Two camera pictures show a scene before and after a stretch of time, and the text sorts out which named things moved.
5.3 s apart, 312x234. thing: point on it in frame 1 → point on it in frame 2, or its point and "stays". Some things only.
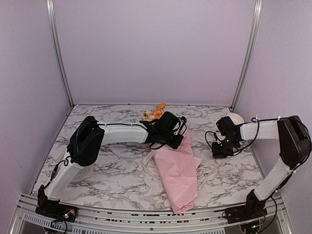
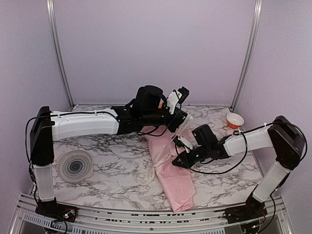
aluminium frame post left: [54, 27] stays
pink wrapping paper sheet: [177, 167] stays
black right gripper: [216, 154] → [185, 158]
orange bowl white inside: [236, 119] stays
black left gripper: [175, 145] → [178, 119]
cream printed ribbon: [198, 185] → [146, 173]
